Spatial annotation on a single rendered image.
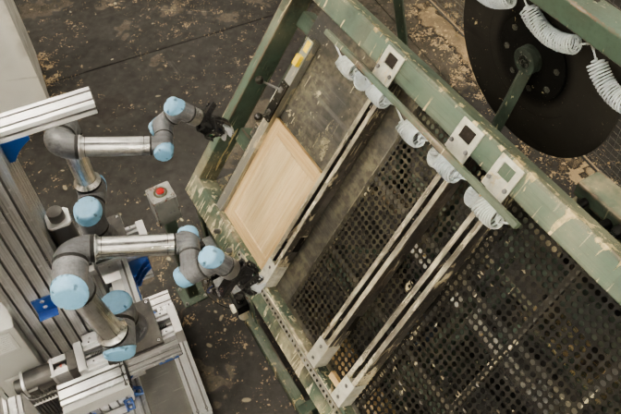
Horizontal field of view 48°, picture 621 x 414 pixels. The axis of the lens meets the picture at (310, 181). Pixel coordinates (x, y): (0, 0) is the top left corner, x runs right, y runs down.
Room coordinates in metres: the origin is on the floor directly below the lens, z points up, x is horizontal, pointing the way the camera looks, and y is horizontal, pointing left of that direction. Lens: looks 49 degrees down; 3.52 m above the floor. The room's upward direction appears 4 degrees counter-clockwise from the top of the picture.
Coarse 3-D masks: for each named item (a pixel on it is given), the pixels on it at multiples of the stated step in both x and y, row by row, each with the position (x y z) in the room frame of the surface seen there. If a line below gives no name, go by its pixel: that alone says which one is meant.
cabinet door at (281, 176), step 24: (264, 144) 2.20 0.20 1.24; (288, 144) 2.11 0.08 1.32; (264, 168) 2.11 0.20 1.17; (288, 168) 2.03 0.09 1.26; (312, 168) 1.94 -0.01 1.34; (240, 192) 2.11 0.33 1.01; (264, 192) 2.02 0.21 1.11; (288, 192) 1.94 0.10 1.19; (240, 216) 2.02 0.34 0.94; (264, 216) 1.94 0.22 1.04; (288, 216) 1.86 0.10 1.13; (264, 240) 1.85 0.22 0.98; (264, 264) 1.76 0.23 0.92
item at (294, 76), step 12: (312, 48) 2.34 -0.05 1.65; (288, 72) 2.34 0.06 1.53; (300, 72) 2.31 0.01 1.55; (288, 84) 2.30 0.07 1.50; (288, 96) 2.28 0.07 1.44; (264, 120) 2.26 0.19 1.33; (264, 132) 2.22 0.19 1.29; (252, 144) 2.22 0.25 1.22; (252, 156) 2.19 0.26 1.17; (240, 168) 2.18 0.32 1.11; (240, 180) 2.15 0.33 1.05; (228, 192) 2.13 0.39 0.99; (216, 204) 2.14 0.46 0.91
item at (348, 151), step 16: (384, 64) 1.96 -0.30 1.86; (400, 64) 1.92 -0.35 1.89; (384, 80) 1.91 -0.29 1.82; (368, 112) 1.92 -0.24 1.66; (384, 112) 1.91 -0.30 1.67; (352, 128) 1.90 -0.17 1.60; (368, 128) 1.88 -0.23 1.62; (352, 144) 1.85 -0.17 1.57; (336, 160) 1.86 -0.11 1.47; (352, 160) 1.85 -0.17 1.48; (320, 176) 1.85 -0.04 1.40; (336, 176) 1.81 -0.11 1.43; (320, 192) 1.79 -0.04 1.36; (304, 208) 1.79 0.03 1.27; (320, 208) 1.78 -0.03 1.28; (304, 224) 1.74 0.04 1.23; (288, 240) 1.73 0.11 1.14; (304, 240) 1.74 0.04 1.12; (272, 256) 1.72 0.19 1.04; (288, 256) 1.70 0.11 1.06; (272, 272) 1.67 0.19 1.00
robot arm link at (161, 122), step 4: (164, 112) 2.04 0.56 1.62; (156, 116) 2.05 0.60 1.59; (160, 116) 2.03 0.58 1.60; (164, 116) 2.02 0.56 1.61; (152, 120) 2.04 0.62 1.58; (156, 120) 2.03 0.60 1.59; (160, 120) 2.02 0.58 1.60; (164, 120) 2.01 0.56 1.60; (168, 120) 2.01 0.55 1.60; (152, 124) 2.03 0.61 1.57; (156, 124) 2.01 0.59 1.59; (160, 124) 2.00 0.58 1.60; (164, 124) 2.00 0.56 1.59; (168, 124) 2.01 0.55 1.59; (172, 124) 2.01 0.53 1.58; (176, 124) 2.02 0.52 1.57; (152, 128) 2.01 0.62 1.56; (156, 128) 1.98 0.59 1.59; (160, 128) 1.97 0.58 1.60; (164, 128) 1.97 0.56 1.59; (168, 128) 1.98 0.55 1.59; (172, 128) 2.00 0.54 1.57; (152, 132) 2.01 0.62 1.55; (172, 132) 1.98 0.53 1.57
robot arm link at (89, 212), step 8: (80, 200) 1.91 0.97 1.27; (88, 200) 1.91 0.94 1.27; (96, 200) 1.91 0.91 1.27; (80, 208) 1.87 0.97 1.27; (88, 208) 1.87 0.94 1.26; (96, 208) 1.86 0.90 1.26; (104, 208) 1.92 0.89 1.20; (80, 216) 1.83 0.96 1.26; (88, 216) 1.83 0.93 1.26; (96, 216) 1.83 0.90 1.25; (104, 216) 1.88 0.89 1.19; (80, 224) 1.82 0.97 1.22; (88, 224) 1.81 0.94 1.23; (96, 224) 1.83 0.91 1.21; (104, 224) 1.85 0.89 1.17; (88, 232) 1.81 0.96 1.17; (96, 232) 1.82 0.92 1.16
